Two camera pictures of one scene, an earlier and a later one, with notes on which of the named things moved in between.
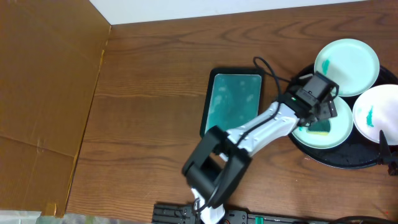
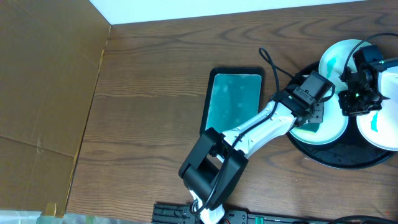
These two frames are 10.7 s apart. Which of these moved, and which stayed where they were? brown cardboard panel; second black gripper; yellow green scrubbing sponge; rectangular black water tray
Moved: second black gripper; yellow green scrubbing sponge
Stayed: brown cardboard panel; rectangular black water tray
